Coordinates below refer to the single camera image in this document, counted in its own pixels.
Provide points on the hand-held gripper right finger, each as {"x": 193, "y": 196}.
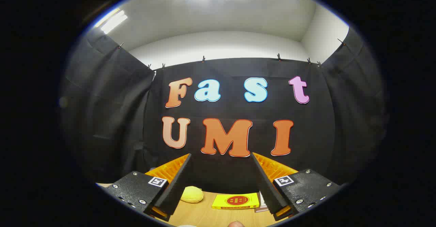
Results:
{"x": 267, "y": 189}

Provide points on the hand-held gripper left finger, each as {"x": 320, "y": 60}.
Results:
{"x": 175, "y": 189}

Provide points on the white book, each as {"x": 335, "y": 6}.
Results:
{"x": 263, "y": 201}

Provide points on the yellow plush bread toy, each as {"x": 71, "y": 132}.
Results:
{"x": 192, "y": 194}

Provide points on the yellow book with red circle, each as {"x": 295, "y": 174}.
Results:
{"x": 235, "y": 201}

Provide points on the ceiling light panel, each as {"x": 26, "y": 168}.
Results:
{"x": 112, "y": 22}

